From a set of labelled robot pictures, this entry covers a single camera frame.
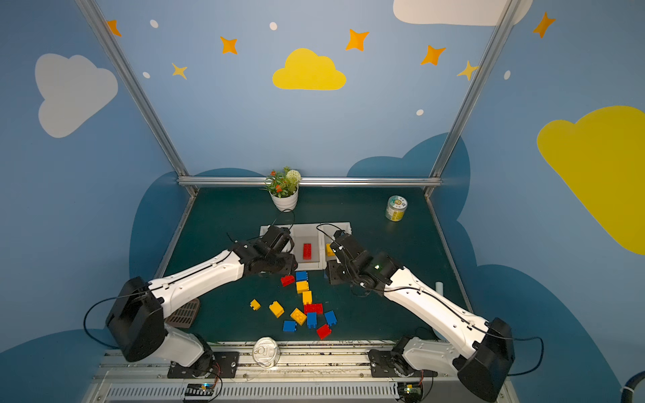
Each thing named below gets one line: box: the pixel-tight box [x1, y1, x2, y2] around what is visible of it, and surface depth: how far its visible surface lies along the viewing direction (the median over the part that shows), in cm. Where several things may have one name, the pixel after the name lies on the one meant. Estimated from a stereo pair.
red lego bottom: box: [315, 324, 332, 341], surface depth 82 cm
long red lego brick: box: [303, 243, 312, 261], surface depth 100 cm
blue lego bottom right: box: [324, 310, 338, 327], surface depth 84 cm
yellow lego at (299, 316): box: [289, 307, 308, 326], surface depth 85 cm
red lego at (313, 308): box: [304, 303, 324, 315], surface depth 86 cm
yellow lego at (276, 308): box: [268, 300, 285, 319], surface depth 86 cm
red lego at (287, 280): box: [280, 275, 296, 288], surface depth 92 cm
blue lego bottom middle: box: [306, 312, 319, 330], surface depth 82 cm
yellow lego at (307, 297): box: [302, 290, 313, 305], surface depth 88 cm
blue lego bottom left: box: [283, 320, 298, 333], surface depth 83 cm
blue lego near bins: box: [294, 271, 309, 282], surface depth 92 cm
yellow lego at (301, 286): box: [295, 280, 310, 294], surface depth 90 cm
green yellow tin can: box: [384, 194, 409, 223], surface depth 110 cm
